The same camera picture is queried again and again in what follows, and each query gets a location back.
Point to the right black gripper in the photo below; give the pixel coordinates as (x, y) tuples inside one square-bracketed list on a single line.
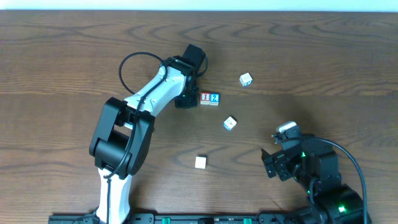
[(277, 162)]

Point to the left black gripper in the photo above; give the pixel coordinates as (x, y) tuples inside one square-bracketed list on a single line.
[(186, 101)]

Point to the red letter I block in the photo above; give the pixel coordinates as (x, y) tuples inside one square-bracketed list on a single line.
[(205, 98)]

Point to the blue number 2 block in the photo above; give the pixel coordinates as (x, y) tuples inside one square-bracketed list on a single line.
[(214, 99)]

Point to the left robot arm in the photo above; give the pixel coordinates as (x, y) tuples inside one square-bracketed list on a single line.
[(122, 136)]

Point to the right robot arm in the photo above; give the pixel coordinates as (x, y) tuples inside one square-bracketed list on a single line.
[(313, 163)]

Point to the white block blue drawing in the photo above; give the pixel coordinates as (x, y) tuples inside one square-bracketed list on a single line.
[(230, 123)]

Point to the white block blue side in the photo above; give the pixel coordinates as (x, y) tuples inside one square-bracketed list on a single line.
[(245, 79)]

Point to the plain white wooden block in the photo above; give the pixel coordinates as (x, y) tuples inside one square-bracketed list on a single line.
[(200, 162)]

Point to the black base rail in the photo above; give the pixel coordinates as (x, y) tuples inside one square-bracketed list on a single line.
[(149, 218)]

